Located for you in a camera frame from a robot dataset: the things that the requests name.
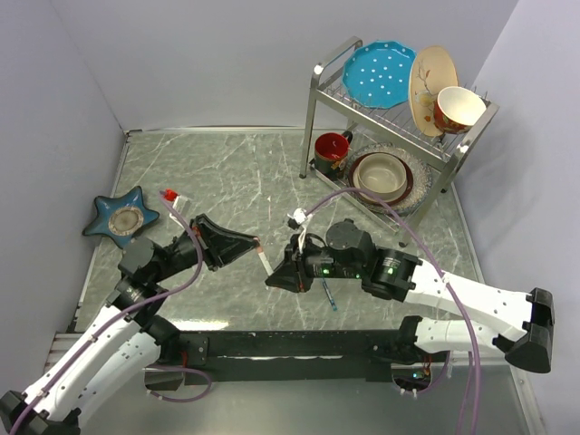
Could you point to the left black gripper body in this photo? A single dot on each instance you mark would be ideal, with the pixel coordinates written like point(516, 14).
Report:
point(183, 255)

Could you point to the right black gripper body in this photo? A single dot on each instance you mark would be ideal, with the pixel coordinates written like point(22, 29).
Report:
point(318, 260)

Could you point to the white orange-tipped marker pen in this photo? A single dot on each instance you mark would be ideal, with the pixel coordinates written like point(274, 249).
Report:
point(266, 264)

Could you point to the blue marker pen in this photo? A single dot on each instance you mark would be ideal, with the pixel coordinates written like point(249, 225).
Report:
point(329, 295)

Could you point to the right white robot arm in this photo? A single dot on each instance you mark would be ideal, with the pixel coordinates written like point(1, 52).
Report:
point(492, 320)

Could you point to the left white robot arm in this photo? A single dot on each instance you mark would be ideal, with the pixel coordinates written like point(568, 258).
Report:
point(126, 335)

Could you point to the blue star-shaped dish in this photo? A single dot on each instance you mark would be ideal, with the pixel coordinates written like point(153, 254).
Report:
point(120, 219)

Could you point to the beige bowl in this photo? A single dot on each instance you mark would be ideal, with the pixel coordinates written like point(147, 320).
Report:
point(380, 174)

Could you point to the red black mug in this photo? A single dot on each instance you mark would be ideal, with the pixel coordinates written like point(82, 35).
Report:
point(330, 150)

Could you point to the steel dish rack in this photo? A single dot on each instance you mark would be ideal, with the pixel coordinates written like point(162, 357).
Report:
point(443, 155)

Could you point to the dark red plate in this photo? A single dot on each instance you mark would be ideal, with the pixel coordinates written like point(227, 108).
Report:
point(362, 181)

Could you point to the blue polka-dot plate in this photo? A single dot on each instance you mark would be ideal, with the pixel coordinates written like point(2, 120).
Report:
point(377, 75)

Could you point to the red white bowl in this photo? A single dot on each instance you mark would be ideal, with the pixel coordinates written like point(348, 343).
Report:
point(457, 110)

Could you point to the cream floral plate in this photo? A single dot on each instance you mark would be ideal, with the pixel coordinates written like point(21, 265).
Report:
point(432, 70)

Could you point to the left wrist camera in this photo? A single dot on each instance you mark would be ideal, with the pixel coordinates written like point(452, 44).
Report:
point(178, 205)

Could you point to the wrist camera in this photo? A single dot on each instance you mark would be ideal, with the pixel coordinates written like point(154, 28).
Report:
point(299, 219)
point(178, 205)

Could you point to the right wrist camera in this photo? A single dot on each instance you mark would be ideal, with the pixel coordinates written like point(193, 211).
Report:
point(299, 219)

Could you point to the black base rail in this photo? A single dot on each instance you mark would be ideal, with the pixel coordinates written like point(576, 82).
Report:
point(244, 356)

